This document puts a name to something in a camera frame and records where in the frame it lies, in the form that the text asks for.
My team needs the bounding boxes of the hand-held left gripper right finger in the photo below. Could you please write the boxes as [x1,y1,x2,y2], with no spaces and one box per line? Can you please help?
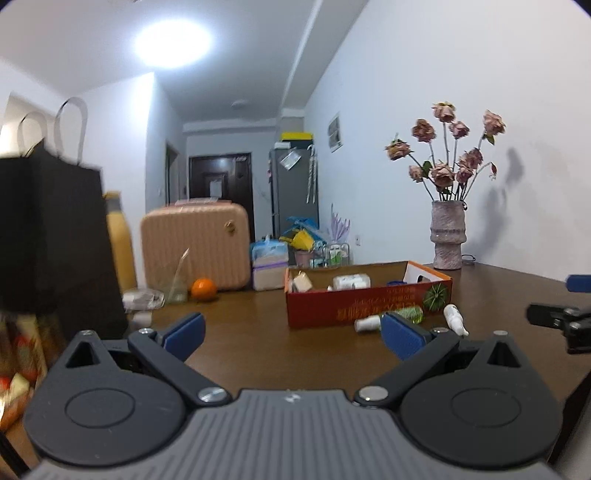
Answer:
[355,311,527,409]

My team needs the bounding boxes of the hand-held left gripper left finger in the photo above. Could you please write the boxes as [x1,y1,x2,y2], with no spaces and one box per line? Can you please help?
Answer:
[65,312,233,408]

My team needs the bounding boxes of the orange cardboard box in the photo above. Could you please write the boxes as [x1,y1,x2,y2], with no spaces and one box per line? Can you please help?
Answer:
[284,261,453,329]

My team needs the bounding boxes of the green bottle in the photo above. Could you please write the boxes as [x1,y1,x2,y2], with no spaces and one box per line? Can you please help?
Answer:
[392,305,423,325]

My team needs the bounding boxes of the clear plastic cup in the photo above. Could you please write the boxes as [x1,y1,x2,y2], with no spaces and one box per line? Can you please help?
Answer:
[161,248,191,304]

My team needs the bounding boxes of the orange fruit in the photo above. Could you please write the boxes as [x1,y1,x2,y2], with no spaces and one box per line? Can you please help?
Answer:
[191,278,219,302]

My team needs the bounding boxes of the white spray bottle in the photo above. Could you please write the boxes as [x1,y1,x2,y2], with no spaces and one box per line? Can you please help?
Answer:
[443,304,470,337]

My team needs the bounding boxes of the white plastic wrapper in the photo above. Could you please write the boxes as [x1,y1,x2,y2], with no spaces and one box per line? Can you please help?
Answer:
[122,288,165,310]

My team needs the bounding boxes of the white labelled bottle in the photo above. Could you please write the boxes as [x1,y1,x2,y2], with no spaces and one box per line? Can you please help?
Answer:
[332,273,372,291]

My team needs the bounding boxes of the pink ribbed suitcase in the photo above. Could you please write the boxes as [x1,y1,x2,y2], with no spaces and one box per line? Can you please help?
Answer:
[140,199,251,292]

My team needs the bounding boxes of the rack of small bottles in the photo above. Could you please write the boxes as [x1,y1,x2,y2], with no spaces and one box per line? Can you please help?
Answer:
[314,242,352,268]

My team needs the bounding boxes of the grey textured vase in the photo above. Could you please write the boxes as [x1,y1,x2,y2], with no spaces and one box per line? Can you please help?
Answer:
[430,200,467,271]

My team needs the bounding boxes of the yellow bottle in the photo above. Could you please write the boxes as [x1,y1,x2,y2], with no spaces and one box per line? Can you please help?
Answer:
[104,191,138,292]

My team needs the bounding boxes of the purple artificial flowers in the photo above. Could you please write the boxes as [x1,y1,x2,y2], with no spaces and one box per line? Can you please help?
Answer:
[330,203,352,243]

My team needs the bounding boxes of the blue yellow plastic bags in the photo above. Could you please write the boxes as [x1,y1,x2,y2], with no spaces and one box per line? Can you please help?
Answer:
[279,216,329,252]

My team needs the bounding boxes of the dark side door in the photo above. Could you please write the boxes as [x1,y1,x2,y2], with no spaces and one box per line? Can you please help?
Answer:
[165,143,181,204]

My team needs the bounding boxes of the dark brown door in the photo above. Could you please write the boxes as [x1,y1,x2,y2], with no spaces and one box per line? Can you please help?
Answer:
[188,153,254,241]

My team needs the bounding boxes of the grey refrigerator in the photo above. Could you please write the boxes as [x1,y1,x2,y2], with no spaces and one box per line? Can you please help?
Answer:
[269,147,319,241]

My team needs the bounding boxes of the dried rose bouquet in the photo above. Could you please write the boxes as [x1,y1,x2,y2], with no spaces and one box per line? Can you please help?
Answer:
[385,100,506,203]

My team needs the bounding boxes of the snack packets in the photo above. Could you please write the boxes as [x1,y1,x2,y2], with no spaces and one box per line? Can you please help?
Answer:
[0,310,49,388]

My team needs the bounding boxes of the black paper bag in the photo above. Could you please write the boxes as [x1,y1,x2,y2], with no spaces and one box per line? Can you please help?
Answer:
[0,97,129,340]

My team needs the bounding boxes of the white folded umbrella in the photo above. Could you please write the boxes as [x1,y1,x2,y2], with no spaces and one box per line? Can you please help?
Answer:
[305,145,319,204]

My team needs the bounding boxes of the orange snack packet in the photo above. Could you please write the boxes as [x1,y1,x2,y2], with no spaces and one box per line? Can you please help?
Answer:
[0,373,32,430]

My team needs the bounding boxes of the yellow black box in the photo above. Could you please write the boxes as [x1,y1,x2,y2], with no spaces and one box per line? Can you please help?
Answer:
[281,132,315,149]

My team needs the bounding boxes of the round ceiling light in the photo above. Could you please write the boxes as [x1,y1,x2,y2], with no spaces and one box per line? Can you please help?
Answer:
[134,21,214,69]

